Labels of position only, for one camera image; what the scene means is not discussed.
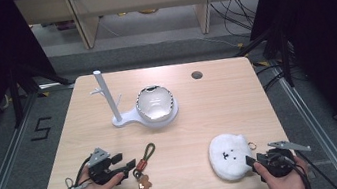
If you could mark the black metal stand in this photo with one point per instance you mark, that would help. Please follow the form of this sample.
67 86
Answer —
17 97
285 56

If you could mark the white key stand with pole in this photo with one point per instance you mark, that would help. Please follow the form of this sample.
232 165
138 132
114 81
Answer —
126 118

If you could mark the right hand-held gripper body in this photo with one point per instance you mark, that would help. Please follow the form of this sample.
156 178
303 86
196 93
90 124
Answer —
279 164

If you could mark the white bowl with silver rim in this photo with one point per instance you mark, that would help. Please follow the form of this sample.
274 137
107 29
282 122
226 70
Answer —
155 105

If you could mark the light wooden furniture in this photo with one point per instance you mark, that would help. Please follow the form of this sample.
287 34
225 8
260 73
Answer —
88 22

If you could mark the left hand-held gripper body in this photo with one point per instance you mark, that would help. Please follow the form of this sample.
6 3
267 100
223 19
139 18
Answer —
100 172

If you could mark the person's right hand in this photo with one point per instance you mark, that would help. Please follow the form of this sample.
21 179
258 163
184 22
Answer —
288 186

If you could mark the white plush animal pouch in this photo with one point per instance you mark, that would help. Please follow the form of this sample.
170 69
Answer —
230 157

